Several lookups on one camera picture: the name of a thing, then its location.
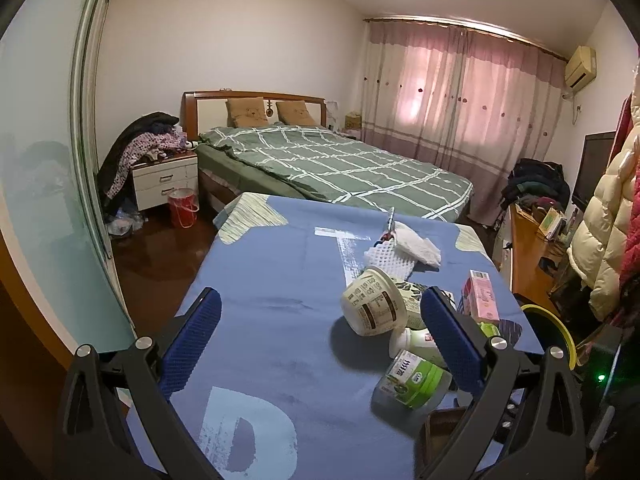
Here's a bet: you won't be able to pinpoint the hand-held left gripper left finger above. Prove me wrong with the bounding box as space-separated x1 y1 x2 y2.
52 287 236 480

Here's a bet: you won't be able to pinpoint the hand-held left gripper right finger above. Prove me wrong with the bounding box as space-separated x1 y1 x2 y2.
420 287 588 480

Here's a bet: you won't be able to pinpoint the yellow-rimmed waste bin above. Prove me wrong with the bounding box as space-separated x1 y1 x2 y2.
520 304 583 368

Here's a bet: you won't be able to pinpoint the white toothpaste tube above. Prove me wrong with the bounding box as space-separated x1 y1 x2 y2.
381 207 399 242

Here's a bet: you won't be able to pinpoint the small white plastic bottle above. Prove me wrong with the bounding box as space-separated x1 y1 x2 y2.
389 327 451 368

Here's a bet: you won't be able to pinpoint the pink drink carton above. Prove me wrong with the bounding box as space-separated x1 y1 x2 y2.
460 270 501 323

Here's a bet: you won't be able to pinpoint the leaf-patterned paper cup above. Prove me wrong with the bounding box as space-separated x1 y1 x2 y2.
395 280 457 331

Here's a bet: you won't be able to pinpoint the green-label yogurt cup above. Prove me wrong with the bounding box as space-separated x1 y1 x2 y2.
372 349 453 411

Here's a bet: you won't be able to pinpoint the large white yogurt cup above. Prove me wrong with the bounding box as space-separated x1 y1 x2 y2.
341 266 407 336

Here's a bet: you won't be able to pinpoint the brown cardboard box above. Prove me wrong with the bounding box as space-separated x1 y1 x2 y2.
425 407 468 461

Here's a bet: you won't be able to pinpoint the white foam net sleeve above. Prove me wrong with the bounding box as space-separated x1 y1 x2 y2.
364 237 418 281

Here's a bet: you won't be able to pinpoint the crumpled white tissue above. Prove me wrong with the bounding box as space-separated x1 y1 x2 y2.
392 222 443 267

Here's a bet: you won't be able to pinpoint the blue printed table cloth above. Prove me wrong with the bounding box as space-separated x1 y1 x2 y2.
125 192 526 480

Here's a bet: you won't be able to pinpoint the wooden desk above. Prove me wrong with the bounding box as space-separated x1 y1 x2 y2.
507 202 571 317

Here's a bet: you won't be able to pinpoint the red plastic bucket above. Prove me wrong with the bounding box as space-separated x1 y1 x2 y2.
167 187 200 228

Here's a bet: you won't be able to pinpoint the plastic bags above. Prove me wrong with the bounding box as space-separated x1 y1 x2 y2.
106 204 146 237

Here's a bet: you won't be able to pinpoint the small printed box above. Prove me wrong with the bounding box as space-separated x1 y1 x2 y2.
537 208 568 241

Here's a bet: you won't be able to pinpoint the red hanging garment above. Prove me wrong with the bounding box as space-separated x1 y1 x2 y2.
617 94 640 311

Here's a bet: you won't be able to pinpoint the white nightstand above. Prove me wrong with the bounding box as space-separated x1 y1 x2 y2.
131 152 199 212

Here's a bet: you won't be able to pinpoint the cream puffer jacket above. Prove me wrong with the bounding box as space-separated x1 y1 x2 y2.
566 95 640 322

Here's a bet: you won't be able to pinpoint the pile of dark clothes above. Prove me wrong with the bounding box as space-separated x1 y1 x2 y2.
500 158 571 211

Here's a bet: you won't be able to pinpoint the pile of mixed clothes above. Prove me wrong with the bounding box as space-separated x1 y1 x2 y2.
97 111 197 202

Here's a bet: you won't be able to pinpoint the frosted glass sliding door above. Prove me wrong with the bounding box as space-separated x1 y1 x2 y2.
0 0 138 346

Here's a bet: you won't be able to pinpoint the bed with green plaid duvet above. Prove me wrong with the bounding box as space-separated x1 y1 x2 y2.
194 126 473 222

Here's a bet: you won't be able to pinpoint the black television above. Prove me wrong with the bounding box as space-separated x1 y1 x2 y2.
571 131 617 213

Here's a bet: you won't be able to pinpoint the wooden bed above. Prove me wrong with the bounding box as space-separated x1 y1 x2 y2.
181 91 326 211

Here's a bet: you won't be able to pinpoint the brown pillow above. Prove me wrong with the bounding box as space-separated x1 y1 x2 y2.
226 97 271 128
276 101 317 126

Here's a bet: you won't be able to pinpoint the pink curtain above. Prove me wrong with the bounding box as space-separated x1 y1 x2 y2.
361 22 568 224

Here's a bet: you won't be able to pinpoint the beige air conditioner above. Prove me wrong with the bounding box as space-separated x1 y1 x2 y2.
564 46 598 92

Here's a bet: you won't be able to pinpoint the curtain rod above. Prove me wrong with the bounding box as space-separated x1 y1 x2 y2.
362 16 572 59

